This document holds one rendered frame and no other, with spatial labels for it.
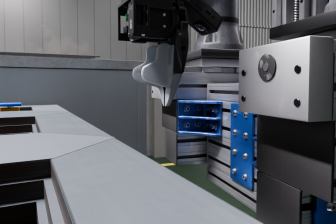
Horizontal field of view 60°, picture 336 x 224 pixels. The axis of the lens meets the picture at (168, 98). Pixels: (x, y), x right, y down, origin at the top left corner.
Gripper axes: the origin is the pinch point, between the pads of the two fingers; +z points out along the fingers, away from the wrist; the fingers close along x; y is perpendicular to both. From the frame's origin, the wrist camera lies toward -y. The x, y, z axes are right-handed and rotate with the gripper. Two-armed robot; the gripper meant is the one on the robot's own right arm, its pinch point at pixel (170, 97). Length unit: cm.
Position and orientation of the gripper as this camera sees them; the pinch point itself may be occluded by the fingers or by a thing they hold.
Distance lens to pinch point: 44.3
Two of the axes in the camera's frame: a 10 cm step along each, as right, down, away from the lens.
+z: 0.0, 10.0, 0.4
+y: -9.0, 0.2, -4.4
